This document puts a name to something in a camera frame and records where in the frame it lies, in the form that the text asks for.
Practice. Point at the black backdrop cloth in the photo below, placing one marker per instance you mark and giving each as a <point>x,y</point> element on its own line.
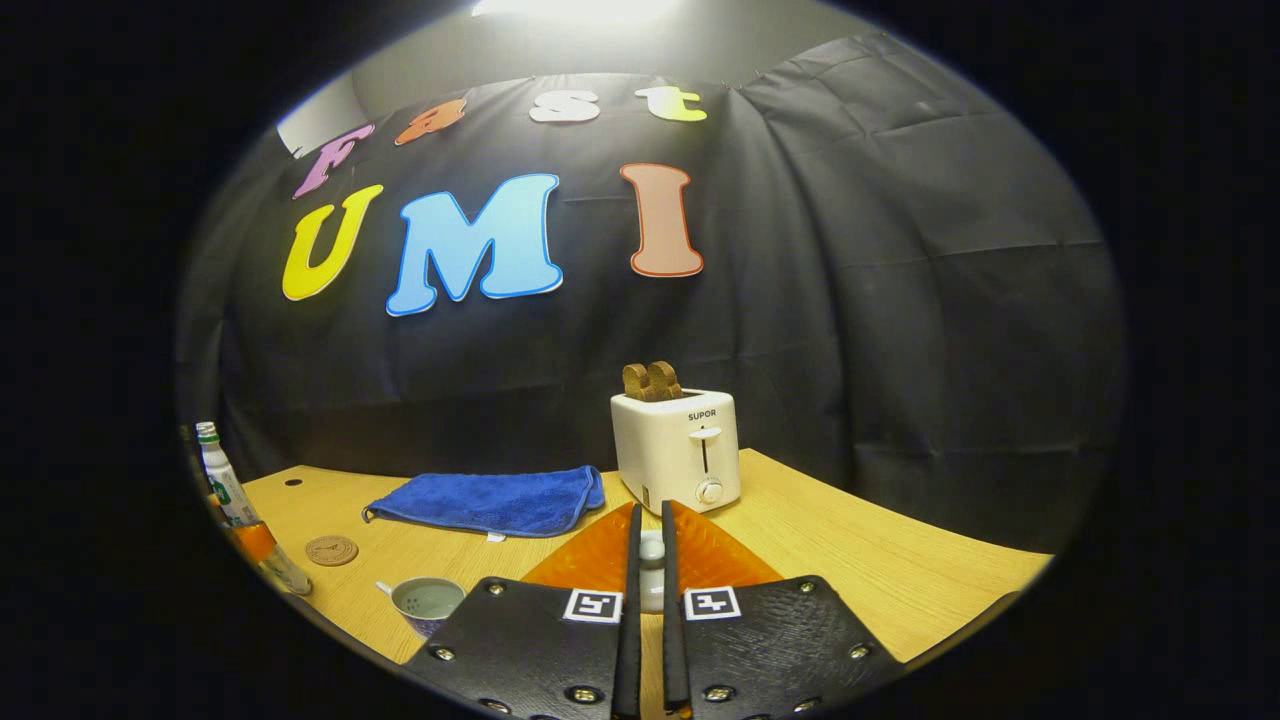
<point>900,300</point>

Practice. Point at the white toaster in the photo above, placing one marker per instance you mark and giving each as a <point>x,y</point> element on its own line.
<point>670,455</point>

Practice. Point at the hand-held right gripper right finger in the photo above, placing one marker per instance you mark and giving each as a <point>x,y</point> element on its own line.
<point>675,650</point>

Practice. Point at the blue towel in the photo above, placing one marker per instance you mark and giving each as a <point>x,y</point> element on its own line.
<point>490,500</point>

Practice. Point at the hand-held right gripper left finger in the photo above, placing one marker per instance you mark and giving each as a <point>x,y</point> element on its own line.
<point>630,650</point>

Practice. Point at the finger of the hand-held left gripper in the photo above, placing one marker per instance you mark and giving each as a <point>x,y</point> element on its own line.
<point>254,542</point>

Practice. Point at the round brown coaster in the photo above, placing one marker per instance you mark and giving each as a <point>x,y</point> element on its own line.
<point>332,550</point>

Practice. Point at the white blue patterned teacup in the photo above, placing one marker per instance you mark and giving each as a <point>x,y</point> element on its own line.
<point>430,602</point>

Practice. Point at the clear plastic water bottle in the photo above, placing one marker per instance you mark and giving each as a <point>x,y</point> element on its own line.
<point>228,490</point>

